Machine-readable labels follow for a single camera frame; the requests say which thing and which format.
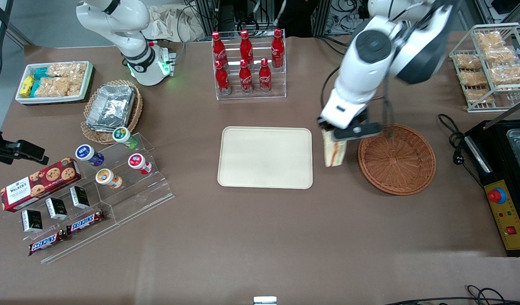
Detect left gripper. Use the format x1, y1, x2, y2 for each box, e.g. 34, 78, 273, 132
318, 87, 369, 131

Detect triangular sandwich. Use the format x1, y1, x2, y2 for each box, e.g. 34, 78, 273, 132
323, 128, 349, 167

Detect cream plastic tray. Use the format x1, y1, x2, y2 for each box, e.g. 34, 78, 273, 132
217, 126, 314, 189

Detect brown round wicker basket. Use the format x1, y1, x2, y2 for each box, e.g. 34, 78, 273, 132
358, 123, 437, 196

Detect light woven wicker basket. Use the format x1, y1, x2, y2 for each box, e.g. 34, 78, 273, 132
81, 80, 143, 145

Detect red Walkers cookie box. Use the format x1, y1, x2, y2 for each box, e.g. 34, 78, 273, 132
0, 157, 83, 212

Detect blue lid drink bottle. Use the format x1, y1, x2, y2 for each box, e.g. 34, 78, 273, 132
75, 144, 105, 167

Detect small black box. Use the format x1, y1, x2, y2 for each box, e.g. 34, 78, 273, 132
70, 186, 91, 210
45, 197, 69, 220
21, 209, 44, 233

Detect yellow snack packet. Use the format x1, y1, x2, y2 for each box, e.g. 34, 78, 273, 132
19, 75, 35, 97

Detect clear rice cracker bag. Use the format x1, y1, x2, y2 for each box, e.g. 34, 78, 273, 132
34, 76, 84, 97
46, 63, 87, 82

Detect red cola bottle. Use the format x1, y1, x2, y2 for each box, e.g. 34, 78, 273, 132
271, 28, 285, 69
259, 58, 273, 94
240, 30, 254, 64
215, 60, 231, 95
239, 59, 254, 94
212, 31, 228, 68

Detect clear acrylic bottle rack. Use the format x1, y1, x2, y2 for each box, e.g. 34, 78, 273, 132
212, 30, 287, 101

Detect orange lid drink bottle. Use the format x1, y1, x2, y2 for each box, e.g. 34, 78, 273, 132
95, 168, 124, 190

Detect teal snack packet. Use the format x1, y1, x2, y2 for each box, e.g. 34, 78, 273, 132
31, 67, 49, 97

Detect Snickers chocolate bar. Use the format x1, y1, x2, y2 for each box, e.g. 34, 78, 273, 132
28, 230, 69, 257
66, 210, 106, 235

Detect white rectangular snack bin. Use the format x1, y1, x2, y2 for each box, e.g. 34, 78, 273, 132
15, 61, 94, 105

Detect stacked foil containers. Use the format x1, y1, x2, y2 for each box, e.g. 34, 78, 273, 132
86, 84, 136, 133

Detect green lid drink bottle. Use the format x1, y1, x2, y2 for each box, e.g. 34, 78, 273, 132
112, 126, 140, 150

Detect red lid drink bottle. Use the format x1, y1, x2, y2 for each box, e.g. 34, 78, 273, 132
128, 153, 153, 175

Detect clear acrylic stepped display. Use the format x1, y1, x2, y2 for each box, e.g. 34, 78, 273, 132
3, 132, 175, 264

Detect rice snack bag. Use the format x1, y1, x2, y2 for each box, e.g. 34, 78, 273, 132
474, 31, 506, 48
489, 64, 520, 86
459, 70, 490, 88
465, 88, 496, 105
482, 46, 517, 65
455, 53, 481, 71

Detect crumpled beige bag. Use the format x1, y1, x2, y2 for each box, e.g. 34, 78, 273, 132
143, 3, 206, 43

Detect grey metal bar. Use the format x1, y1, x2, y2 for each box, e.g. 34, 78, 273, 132
482, 97, 520, 130

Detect black yellow control box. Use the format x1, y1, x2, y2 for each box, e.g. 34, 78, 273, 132
463, 119, 520, 258

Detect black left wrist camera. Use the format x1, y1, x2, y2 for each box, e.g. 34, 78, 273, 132
332, 122, 383, 142

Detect black power cable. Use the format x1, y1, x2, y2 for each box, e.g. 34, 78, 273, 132
438, 114, 486, 188

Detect black aluminium frame rack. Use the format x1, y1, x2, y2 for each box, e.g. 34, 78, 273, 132
192, 0, 295, 38

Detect white wire rack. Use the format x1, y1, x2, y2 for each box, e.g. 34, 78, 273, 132
449, 23, 520, 113

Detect black floor cables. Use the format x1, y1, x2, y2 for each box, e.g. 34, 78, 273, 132
383, 285, 520, 305

